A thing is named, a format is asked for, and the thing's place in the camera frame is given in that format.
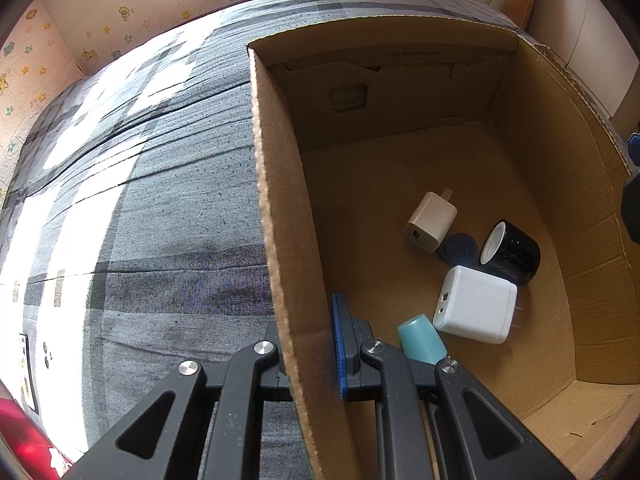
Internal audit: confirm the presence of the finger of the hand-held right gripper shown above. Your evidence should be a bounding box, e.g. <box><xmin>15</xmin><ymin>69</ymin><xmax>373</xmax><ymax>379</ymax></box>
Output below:
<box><xmin>621</xmin><ymin>132</ymin><xmax>640</xmax><ymax>243</ymax></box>

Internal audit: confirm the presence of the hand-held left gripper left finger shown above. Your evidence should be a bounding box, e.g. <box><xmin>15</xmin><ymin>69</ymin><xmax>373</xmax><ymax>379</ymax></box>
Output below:
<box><xmin>65</xmin><ymin>320</ymin><xmax>311</xmax><ymax>480</ymax></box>

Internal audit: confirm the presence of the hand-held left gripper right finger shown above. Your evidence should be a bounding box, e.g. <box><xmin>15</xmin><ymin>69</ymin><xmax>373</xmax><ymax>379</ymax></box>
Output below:
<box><xmin>330</xmin><ymin>291</ymin><xmax>576</xmax><ymax>480</ymax></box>

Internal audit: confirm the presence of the teal cylinder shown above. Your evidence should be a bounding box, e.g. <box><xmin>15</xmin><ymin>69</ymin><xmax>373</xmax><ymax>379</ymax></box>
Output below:
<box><xmin>397</xmin><ymin>313</ymin><xmax>447</xmax><ymax>365</ymax></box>

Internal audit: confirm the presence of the black glossy cylinder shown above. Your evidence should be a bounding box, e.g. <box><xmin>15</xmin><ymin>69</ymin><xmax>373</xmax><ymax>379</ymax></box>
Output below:
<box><xmin>480</xmin><ymin>219</ymin><xmax>542</xmax><ymax>287</ymax></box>

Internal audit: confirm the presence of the large white charger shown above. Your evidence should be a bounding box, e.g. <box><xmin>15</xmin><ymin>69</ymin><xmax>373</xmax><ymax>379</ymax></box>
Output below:
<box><xmin>432</xmin><ymin>265</ymin><xmax>523</xmax><ymax>345</ymax></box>

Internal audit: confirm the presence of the blue key fob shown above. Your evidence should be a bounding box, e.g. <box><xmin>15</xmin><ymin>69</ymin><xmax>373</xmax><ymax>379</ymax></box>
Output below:
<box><xmin>439</xmin><ymin>232</ymin><xmax>478</xmax><ymax>266</ymax></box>

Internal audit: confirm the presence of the small white charger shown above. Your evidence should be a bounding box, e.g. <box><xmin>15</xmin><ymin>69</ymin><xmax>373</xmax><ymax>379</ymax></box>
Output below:
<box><xmin>403</xmin><ymin>188</ymin><xmax>459</xmax><ymax>254</ymax></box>

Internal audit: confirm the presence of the brown cardboard box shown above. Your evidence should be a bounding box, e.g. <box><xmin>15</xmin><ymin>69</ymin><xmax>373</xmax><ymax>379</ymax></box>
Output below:
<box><xmin>246</xmin><ymin>17</ymin><xmax>640</xmax><ymax>480</ymax></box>

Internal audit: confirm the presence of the cream cabinet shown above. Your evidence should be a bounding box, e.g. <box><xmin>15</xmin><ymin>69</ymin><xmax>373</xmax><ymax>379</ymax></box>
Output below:
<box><xmin>527</xmin><ymin>0</ymin><xmax>640</xmax><ymax>133</ymax></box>

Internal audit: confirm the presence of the grey plaid bed sheet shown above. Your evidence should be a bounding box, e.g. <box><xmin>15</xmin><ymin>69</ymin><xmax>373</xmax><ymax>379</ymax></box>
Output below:
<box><xmin>0</xmin><ymin>0</ymin><xmax>521</xmax><ymax>480</ymax></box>

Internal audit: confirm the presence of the white rectangular device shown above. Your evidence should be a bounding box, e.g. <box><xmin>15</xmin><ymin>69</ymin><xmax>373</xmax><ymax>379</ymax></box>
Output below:
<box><xmin>17</xmin><ymin>332</ymin><xmax>38</xmax><ymax>413</ymax></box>

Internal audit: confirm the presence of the red cloth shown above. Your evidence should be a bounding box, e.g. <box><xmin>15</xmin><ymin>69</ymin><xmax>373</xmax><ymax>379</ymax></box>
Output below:
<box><xmin>0</xmin><ymin>380</ymin><xmax>76</xmax><ymax>480</ymax></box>

